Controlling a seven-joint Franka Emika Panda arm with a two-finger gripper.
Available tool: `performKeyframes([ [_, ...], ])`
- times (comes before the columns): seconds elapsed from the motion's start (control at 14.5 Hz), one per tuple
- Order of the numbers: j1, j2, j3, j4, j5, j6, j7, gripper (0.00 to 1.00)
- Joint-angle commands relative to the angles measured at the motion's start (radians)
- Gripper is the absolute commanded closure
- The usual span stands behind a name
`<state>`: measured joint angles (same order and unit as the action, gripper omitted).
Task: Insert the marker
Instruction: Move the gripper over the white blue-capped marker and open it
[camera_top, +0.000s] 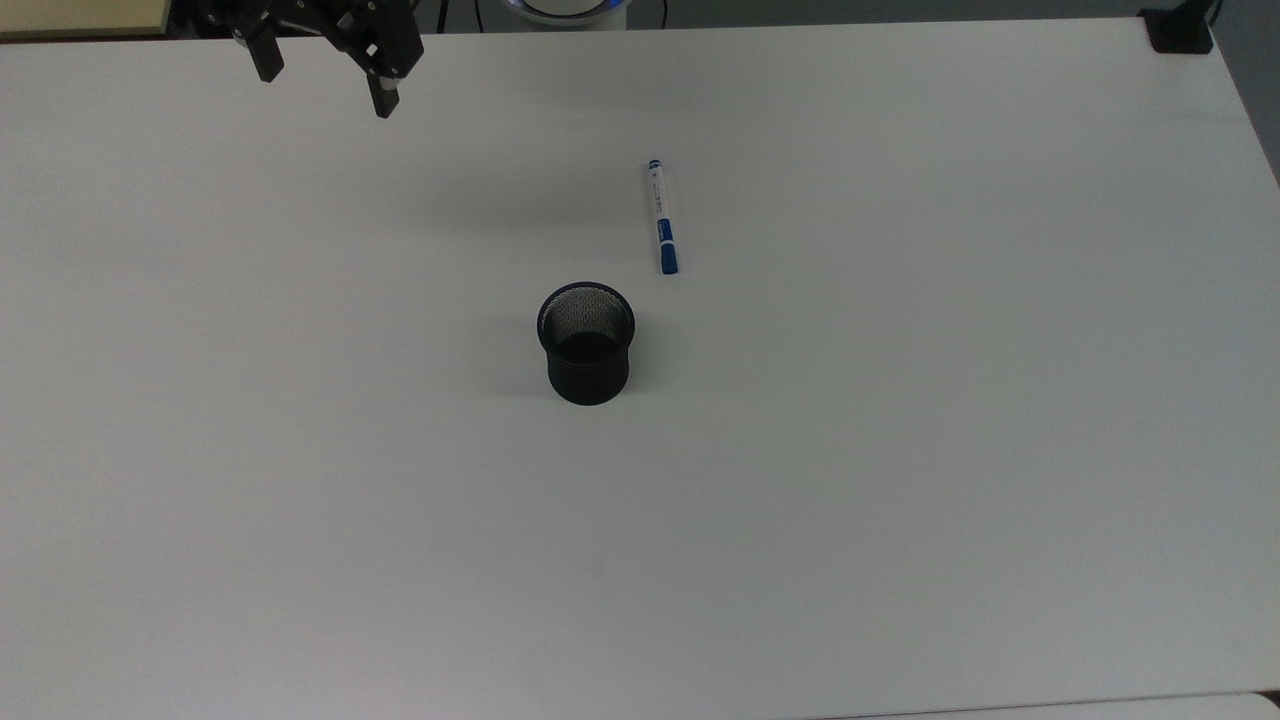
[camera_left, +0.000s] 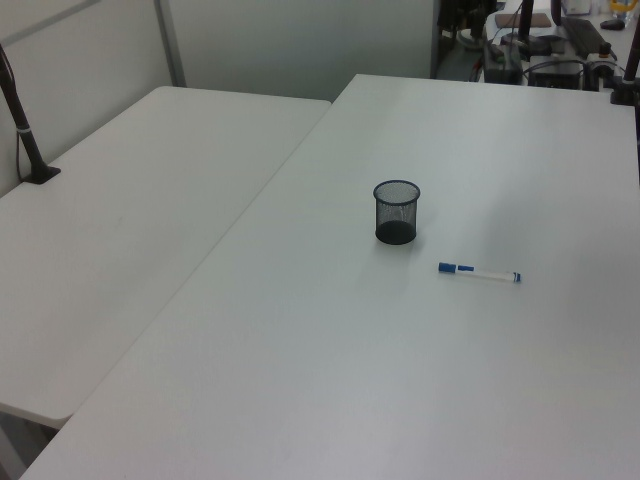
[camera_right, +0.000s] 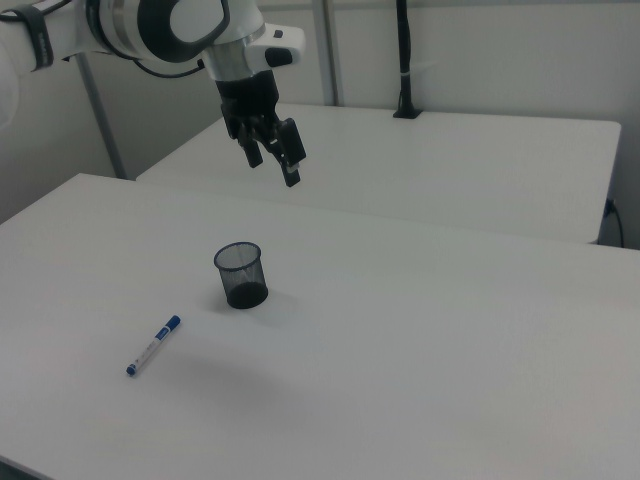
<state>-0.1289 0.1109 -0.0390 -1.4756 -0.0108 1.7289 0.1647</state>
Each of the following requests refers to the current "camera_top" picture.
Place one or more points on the black mesh pen cup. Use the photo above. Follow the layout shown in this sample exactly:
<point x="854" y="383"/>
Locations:
<point x="588" y="362"/>

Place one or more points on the beige board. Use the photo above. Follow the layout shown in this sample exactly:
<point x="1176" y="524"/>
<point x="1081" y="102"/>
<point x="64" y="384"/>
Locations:
<point x="80" y="16"/>

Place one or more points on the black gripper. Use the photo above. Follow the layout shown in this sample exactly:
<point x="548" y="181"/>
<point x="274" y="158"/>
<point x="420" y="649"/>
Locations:
<point x="315" y="14"/>

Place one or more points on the black camera stand with clamp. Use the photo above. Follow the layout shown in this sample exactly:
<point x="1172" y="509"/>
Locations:
<point x="1178" y="28"/>

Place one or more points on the blue and white marker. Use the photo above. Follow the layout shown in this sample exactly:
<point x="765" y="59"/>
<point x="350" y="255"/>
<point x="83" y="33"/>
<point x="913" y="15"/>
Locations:
<point x="662" y="218"/>

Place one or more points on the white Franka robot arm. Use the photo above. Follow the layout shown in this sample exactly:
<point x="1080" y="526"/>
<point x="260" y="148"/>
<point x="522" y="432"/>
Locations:
<point x="566" y="8"/>

